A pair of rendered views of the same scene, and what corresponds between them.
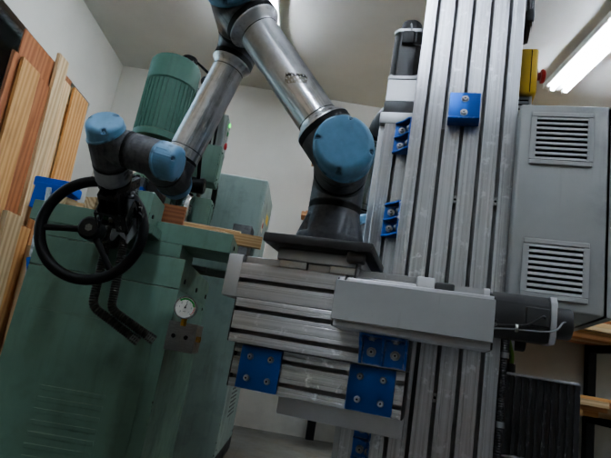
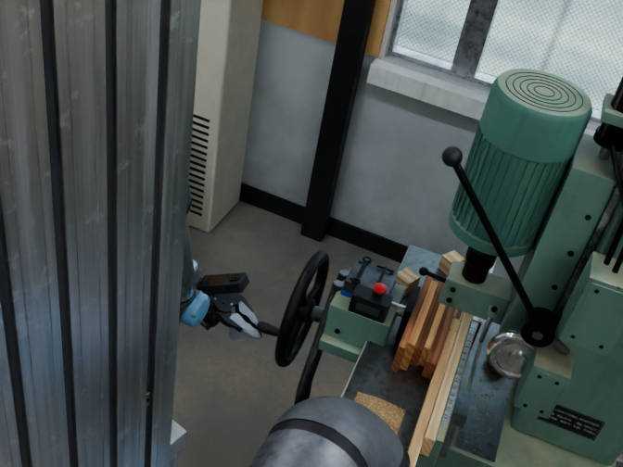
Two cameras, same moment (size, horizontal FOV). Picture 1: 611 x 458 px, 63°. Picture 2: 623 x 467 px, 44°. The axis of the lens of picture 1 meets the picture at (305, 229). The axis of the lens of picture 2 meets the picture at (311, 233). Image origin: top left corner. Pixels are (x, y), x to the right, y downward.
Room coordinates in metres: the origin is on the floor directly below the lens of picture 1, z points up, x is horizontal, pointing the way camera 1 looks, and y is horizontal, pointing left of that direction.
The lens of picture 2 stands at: (1.61, -0.74, 2.08)
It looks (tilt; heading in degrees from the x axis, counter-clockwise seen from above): 38 degrees down; 105
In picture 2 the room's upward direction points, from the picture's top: 11 degrees clockwise
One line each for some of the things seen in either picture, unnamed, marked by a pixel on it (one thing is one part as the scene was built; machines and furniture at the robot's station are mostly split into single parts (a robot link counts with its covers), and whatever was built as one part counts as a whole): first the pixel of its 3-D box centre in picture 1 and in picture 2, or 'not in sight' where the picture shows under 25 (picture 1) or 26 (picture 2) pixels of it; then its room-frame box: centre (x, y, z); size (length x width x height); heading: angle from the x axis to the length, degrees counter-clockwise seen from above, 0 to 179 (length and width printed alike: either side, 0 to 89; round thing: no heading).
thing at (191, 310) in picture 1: (185, 311); not in sight; (1.42, 0.29, 0.65); 0.06 x 0.04 x 0.08; 91
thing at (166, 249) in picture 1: (124, 246); not in sight; (1.56, 0.55, 0.82); 0.40 x 0.21 x 0.04; 91
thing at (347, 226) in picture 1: (331, 227); not in sight; (1.06, -0.06, 0.87); 0.15 x 0.15 x 0.10
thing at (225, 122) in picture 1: (218, 135); not in sight; (1.95, 0.42, 1.40); 0.10 x 0.06 x 0.16; 1
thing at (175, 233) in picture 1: (136, 230); (397, 337); (1.52, 0.51, 0.87); 0.61 x 0.30 x 0.06; 91
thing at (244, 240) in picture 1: (176, 228); (439, 369); (1.63, 0.42, 0.92); 0.57 x 0.02 x 0.04; 91
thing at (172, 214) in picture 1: (144, 211); (413, 320); (1.54, 0.51, 0.94); 0.26 x 0.01 x 0.07; 91
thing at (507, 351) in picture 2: (187, 209); (517, 356); (1.76, 0.43, 1.02); 0.12 x 0.03 x 0.12; 1
